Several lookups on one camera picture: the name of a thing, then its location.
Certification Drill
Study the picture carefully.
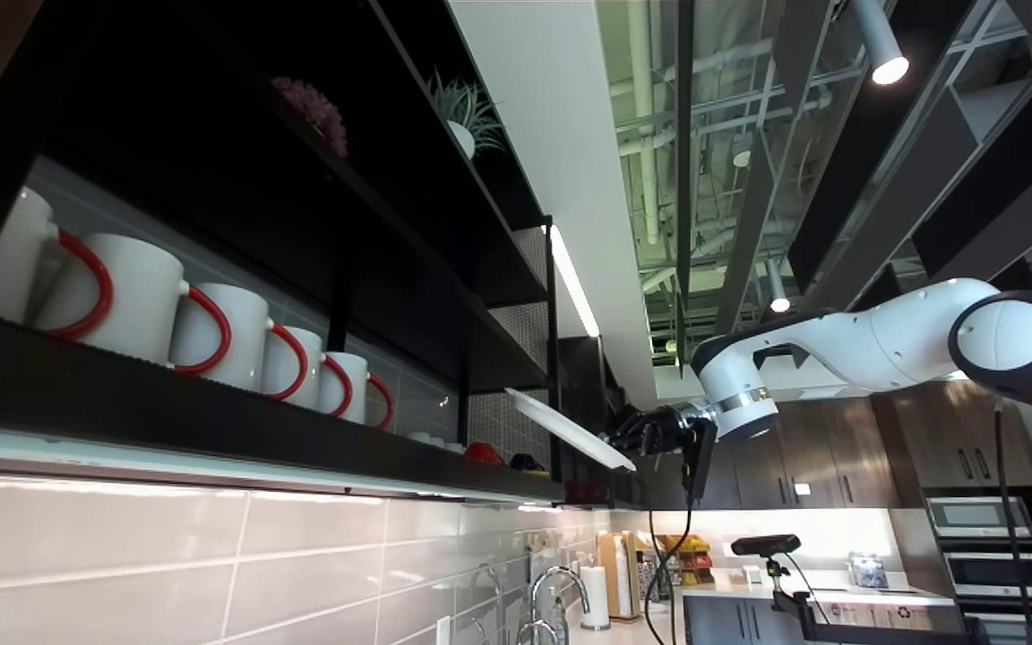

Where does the white paper towel roll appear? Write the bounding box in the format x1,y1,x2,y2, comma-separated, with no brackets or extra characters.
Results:
576,564,616,634

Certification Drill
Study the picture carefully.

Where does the large ceiling spotlight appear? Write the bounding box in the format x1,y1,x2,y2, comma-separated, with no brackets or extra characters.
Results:
846,0,914,91

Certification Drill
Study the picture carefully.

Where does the kitchen island counter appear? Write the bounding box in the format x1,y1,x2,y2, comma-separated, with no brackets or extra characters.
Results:
680,581,974,645

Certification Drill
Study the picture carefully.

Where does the white mug red handle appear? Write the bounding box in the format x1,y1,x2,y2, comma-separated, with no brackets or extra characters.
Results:
169,280,277,394
262,319,330,410
32,228,192,368
316,349,372,428

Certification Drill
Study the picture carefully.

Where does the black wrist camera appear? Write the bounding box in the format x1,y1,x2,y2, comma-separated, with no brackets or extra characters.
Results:
673,412,724,507

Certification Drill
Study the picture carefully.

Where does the black wall shelf unit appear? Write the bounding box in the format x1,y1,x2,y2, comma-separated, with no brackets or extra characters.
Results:
0,0,637,511

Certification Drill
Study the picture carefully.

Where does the under-shelf light strip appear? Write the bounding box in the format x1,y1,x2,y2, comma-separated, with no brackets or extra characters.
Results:
0,415,567,511

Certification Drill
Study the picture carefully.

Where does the black camera on tripod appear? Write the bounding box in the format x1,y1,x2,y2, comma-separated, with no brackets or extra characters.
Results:
726,532,831,619

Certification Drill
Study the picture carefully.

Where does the green plant white pot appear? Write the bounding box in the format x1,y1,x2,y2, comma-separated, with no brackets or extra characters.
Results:
422,72,506,160

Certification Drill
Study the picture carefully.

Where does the plain white cup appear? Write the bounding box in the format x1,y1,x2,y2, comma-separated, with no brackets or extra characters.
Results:
0,184,65,329

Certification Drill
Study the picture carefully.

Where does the built-in microwave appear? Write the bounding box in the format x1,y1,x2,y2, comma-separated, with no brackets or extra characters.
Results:
920,496,1032,546

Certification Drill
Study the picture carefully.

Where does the small ceiling spotlight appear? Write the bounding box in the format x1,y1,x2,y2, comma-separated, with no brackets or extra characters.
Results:
764,258,795,319

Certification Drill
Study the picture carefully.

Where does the white ceramic plate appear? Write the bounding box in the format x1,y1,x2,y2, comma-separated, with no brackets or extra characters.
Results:
502,382,640,478

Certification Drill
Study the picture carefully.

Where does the chrome kitchen faucet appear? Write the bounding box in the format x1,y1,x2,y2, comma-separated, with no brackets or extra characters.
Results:
471,553,579,645

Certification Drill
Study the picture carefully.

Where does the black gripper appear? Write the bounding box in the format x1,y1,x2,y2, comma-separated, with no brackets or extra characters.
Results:
604,404,690,473

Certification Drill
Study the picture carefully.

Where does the small red object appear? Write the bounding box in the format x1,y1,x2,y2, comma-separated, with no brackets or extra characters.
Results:
460,440,507,470

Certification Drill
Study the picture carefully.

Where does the built-in oven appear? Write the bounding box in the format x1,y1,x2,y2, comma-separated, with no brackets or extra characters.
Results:
943,550,1032,603

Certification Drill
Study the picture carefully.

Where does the tan wooden block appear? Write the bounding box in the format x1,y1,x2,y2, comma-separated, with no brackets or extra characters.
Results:
595,532,649,622

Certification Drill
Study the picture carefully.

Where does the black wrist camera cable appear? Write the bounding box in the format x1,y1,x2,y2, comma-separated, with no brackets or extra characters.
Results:
635,470,710,645

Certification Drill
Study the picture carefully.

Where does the yellow fruit bunch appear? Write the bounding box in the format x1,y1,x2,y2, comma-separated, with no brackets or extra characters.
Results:
654,532,715,589

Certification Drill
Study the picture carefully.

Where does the clear glass item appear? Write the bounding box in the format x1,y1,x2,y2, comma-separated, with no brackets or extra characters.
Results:
843,550,895,596

